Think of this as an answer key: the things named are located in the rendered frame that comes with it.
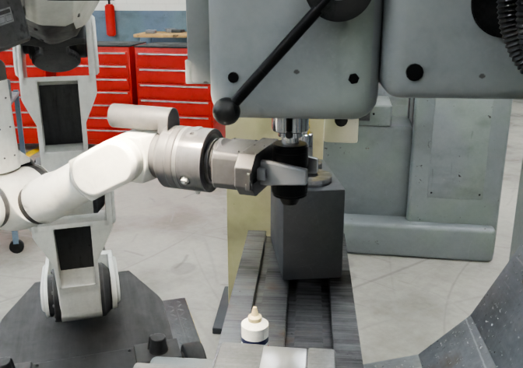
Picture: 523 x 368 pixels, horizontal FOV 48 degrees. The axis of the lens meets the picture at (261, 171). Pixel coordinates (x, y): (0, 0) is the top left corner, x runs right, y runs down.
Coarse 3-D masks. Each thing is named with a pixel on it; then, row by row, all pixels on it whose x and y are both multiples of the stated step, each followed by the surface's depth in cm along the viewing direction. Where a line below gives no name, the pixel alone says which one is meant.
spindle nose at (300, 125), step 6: (276, 120) 74; (282, 120) 74; (294, 120) 73; (300, 120) 74; (306, 120) 74; (276, 126) 74; (282, 126) 74; (294, 126) 74; (300, 126) 74; (306, 126) 75; (282, 132) 74; (294, 132) 74; (300, 132) 74
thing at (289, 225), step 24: (312, 192) 112; (336, 192) 113; (288, 216) 113; (312, 216) 114; (336, 216) 114; (288, 240) 115; (312, 240) 115; (336, 240) 116; (288, 264) 116; (312, 264) 117; (336, 264) 117
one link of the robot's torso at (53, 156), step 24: (96, 48) 132; (24, 72) 129; (96, 72) 133; (24, 96) 127; (48, 96) 132; (72, 96) 134; (48, 120) 134; (72, 120) 135; (48, 144) 136; (72, 144) 137; (48, 168) 132
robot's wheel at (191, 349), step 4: (184, 344) 151; (188, 344) 151; (192, 344) 151; (196, 344) 150; (200, 344) 150; (184, 348) 149; (188, 348) 148; (192, 348) 148; (196, 348) 148; (200, 348) 148; (184, 352) 148; (188, 352) 147; (192, 352) 147; (196, 352) 147; (200, 352) 147; (204, 352) 147; (184, 356) 148; (188, 356) 146; (192, 356) 146; (196, 356) 146; (200, 356) 146; (204, 356) 146
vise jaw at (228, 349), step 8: (224, 344) 77; (232, 344) 77; (240, 344) 77; (248, 344) 77; (256, 344) 77; (224, 352) 75; (232, 352) 75; (240, 352) 75; (248, 352) 75; (256, 352) 75; (216, 360) 73; (224, 360) 73; (232, 360) 73; (240, 360) 73; (248, 360) 73; (256, 360) 73
